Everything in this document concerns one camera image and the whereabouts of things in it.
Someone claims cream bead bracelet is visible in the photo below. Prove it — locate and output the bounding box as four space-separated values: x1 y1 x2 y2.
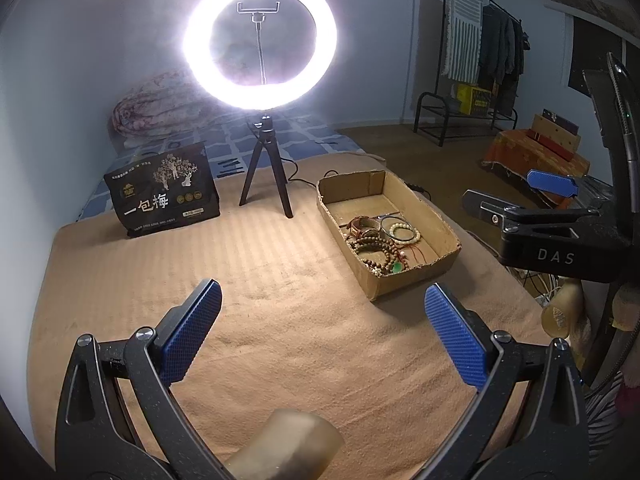
388 222 422 244

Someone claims black metal rack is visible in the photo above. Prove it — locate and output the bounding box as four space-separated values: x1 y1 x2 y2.
412 91 518 148

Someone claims black snack bag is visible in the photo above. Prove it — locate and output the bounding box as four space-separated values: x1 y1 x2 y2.
104 142 220 237

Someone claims folded patterned quilt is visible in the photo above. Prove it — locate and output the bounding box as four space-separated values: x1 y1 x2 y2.
111 70 224 139

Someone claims tan bed blanket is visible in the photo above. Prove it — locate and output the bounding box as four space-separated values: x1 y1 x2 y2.
27 152 557 480

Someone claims black tripod stand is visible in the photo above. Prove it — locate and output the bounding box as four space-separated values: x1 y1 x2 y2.
238 114 294 219

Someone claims black power cable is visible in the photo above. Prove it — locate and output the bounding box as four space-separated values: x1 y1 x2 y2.
284 156 432 196

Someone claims cardboard box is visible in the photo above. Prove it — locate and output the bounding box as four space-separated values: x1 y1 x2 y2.
317 170 461 300

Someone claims blue bangle ring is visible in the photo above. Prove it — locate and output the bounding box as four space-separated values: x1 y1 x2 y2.
376 212 417 233

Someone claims brown wooden bead necklace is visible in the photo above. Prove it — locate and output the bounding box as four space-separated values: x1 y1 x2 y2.
347 231 409 276

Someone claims clothes rack with clothes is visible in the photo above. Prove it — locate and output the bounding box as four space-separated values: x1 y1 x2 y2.
440 0 530 114

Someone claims orange covered stool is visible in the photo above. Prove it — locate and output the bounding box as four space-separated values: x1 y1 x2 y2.
482 110 590 180

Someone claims ring light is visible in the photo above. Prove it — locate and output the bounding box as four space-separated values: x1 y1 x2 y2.
181 0 337 110

